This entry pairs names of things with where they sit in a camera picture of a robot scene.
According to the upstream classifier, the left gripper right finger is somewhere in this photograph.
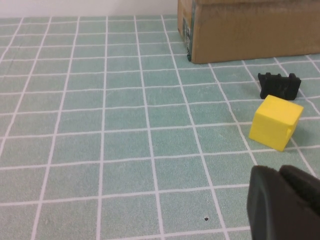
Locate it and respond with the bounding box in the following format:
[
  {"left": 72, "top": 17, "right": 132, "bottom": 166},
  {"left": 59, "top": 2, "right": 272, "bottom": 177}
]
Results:
[{"left": 279, "top": 163, "right": 320, "bottom": 216}]

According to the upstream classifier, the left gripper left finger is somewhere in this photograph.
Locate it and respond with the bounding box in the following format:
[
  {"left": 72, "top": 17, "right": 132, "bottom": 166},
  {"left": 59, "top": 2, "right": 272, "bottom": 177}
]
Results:
[{"left": 246, "top": 164, "right": 320, "bottom": 240}]

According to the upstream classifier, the yellow cube block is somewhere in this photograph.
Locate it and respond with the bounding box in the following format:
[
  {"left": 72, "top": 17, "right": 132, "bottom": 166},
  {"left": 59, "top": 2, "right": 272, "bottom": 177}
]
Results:
[{"left": 248, "top": 94, "right": 305, "bottom": 152}]

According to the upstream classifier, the brown cardboard box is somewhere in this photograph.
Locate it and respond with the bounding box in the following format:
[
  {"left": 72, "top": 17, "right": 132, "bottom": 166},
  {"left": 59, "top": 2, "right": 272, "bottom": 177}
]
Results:
[{"left": 177, "top": 0, "right": 320, "bottom": 65}]

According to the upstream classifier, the green checkered tablecloth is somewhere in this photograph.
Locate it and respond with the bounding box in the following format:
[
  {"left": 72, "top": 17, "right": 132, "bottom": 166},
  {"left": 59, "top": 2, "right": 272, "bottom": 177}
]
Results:
[{"left": 0, "top": 15, "right": 320, "bottom": 240}]

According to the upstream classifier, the black plastic bracket part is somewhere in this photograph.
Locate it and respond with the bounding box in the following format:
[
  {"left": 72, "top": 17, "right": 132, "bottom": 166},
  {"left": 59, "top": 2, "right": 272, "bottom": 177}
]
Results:
[{"left": 257, "top": 72, "right": 302, "bottom": 101}]

